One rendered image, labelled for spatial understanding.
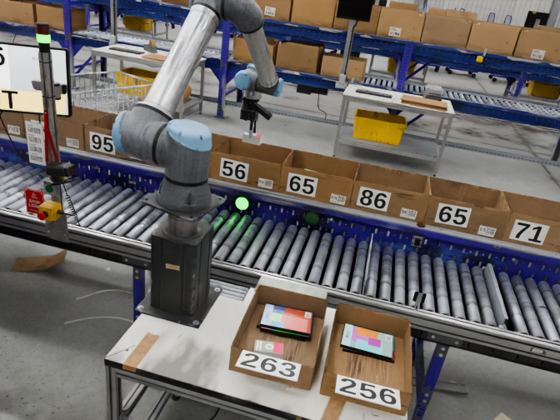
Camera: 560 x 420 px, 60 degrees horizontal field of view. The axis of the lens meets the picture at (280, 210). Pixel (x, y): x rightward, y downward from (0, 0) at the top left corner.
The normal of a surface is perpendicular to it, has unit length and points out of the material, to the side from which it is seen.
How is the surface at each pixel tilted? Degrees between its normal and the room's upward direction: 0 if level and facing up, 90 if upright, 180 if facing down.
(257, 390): 0
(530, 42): 90
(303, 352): 0
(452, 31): 90
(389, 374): 1
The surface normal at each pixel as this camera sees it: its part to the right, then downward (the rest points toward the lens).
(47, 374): 0.12, -0.89
